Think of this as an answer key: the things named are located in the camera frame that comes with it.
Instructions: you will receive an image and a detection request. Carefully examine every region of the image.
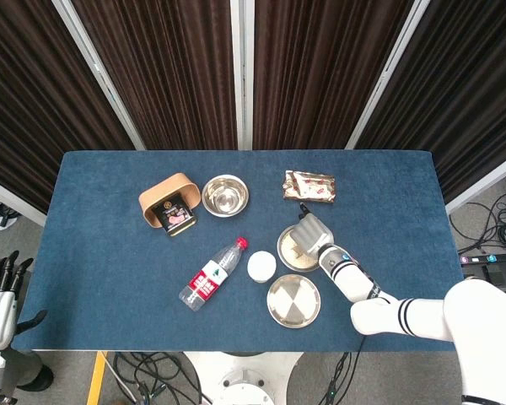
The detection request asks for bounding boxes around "empty steel bowl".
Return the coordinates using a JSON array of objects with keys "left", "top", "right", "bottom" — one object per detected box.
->
[{"left": 201, "top": 175, "right": 250, "bottom": 219}]

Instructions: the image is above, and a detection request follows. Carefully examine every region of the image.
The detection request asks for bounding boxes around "black luncheon meat tin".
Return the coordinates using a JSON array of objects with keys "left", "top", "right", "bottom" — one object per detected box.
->
[{"left": 150, "top": 201, "right": 199, "bottom": 238}]

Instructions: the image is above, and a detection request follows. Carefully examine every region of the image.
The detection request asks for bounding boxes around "blue fabric table cover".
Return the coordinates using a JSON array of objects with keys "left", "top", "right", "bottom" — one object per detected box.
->
[{"left": 23, "top": 150, "right": 466, "bottom": 353}]

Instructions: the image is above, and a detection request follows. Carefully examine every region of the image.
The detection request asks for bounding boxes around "steel plate front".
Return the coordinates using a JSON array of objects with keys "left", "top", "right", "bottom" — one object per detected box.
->
[{"left": 266, "top": 273, "right": 322, "bottom": 329}]

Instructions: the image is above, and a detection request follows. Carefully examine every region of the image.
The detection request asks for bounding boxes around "steel plate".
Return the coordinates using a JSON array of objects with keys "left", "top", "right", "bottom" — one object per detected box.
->
[
  {"left": 266, "top": 273, "right": 322, "bottom": 329},
  {"left": 277, "top": 224, "right": 328, "bottom": 272}
]

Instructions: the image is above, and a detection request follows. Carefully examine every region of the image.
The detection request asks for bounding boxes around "black power strip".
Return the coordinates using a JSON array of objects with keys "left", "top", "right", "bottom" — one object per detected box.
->
[{"left": 459, "top": 250, "right": 506, "bottom": 267}]

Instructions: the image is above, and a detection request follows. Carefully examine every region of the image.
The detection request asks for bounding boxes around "white partition post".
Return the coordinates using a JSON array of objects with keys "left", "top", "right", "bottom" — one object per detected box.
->
[
  {"left": 52, "top": 0, "right": 147, "bottom": 152},
  {"left": 345, "top": 0, "right": 432, "bottom": 152},
  {"left": 229, "top": 0, "right": 255, "bottom": 152}
]

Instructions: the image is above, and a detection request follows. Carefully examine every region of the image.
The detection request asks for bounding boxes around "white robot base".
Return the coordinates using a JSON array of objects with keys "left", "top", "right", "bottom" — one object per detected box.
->
[{"left": 183, "top": 351, "right": 305, "bottom": 405}]

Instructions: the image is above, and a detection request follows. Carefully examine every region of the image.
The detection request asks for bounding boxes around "clear water bottle red label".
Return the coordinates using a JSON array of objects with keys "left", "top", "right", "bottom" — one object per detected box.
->
[{"left": 179, "top": 236, "right": 250, "bottom": 312}]

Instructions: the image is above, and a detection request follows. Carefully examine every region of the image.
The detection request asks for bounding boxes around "black floor cable bundle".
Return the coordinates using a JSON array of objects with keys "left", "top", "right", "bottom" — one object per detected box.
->
[
  {"left": 109, "top": 352, "right": 212, "bottom": 405},
  {"left": 449, "top": 176, "right": 506, "bottom": 255}
]

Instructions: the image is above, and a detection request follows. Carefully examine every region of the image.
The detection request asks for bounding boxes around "white table frame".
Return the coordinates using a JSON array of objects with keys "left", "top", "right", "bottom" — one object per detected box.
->
[{"left": 23, "top": 348, "right": 455, "bottom": 355}]

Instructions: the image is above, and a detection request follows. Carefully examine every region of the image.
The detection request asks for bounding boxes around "tan oval box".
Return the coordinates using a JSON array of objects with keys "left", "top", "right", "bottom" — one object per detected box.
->
[{"left": 137, "top": 172, "right": 202, "bottom": 231}]

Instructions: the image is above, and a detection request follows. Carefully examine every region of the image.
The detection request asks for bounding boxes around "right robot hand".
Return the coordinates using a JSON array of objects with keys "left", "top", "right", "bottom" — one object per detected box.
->
[{"left": 293, "top": 202, "right": 336, "bottom": 257}]

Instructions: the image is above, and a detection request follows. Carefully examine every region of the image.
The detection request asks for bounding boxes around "gold foil wrapped package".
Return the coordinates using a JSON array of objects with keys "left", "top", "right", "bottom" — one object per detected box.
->
[{"left": 281, "top": 170, "right": 337, "bottom": 207}]

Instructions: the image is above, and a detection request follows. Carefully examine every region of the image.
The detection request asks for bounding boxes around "dark brown curtain panel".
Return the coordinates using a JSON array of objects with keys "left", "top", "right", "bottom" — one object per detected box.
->
[
  {"left": 252, "top": 0, "right": 415, "bottom": 151},
  {"left": 356, "top": 0, "right": 506, "bottom": 203},
  {"left": 71, "top": 0, "right": 238, "bottom": 152},
  {"left": 0, "top": 0, "right": 137, "bottom": 214}
]

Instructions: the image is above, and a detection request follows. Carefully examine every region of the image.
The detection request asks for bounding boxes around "white partition base rail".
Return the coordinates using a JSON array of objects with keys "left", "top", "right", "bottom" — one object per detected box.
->
[
  {"left": 0, "top": 174, "right": 48, "bottom": 228},
  {"left": 444, "top": 161, "right": 506, "bottom": 216}
]

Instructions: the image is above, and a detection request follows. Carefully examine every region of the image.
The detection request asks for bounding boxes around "small white round lid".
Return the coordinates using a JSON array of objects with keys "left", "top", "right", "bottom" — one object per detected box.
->
[{"left": 246, "top": 250, "right": 277, "bottom": 284}]

